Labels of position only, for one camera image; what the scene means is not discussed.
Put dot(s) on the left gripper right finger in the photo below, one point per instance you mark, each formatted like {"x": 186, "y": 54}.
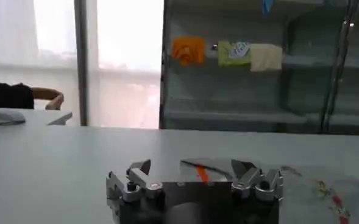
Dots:
{"x": 258, "y": 185}

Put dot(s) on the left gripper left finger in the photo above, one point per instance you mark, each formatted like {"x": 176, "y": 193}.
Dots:
{"x": 136, "y": 182}

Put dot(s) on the grey printed t-shirt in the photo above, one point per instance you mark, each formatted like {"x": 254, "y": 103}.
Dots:
{"x": 307, "y": 198}

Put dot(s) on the grey metal shelf with clothes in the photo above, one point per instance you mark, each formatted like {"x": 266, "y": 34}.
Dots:
{"x": 258, "y": 91}

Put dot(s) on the grey computer mouse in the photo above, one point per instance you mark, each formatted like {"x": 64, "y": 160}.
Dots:
{"x": 4, "y": 117}

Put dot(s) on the grey window frame post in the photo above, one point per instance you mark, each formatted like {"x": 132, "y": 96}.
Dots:
{"x": 81, "y": 61}

